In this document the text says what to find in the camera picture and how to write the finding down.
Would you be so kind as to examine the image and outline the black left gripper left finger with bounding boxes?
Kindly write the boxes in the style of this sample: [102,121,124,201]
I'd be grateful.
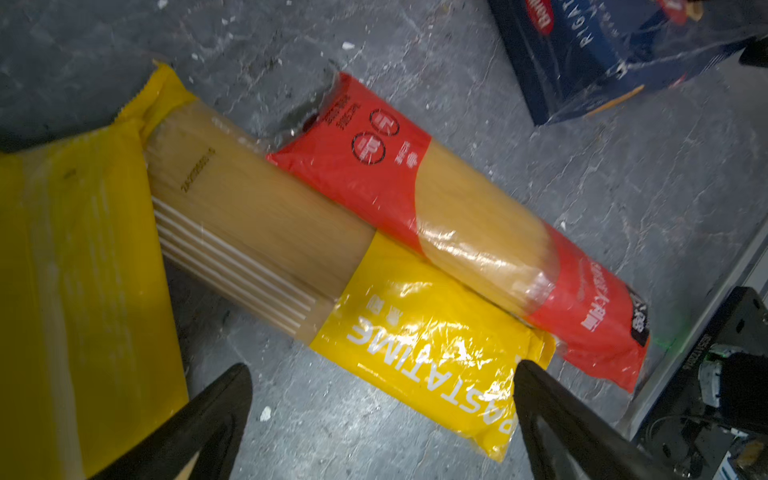
[94,363,252,479]

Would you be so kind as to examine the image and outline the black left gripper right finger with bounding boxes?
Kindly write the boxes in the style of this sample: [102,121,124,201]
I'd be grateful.
[514,360,672,479]

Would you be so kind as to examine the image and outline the blue Barilla rigatoni box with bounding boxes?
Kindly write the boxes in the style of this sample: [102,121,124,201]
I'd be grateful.
[489,0,767,126]

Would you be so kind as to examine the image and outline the yellow top brown spaghetti bag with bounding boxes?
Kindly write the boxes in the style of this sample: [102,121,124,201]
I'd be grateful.
[1,120,188,479]

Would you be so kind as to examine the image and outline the yellow Pastatime spaghetti bag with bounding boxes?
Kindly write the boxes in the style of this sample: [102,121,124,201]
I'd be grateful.
[119,63,555,461]

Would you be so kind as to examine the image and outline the red spaghetti bag right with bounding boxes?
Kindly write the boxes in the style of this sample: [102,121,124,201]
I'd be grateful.
[268,73,650,392]

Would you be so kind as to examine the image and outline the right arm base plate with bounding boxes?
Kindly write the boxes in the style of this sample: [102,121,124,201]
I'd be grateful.
[633,287,767,479]

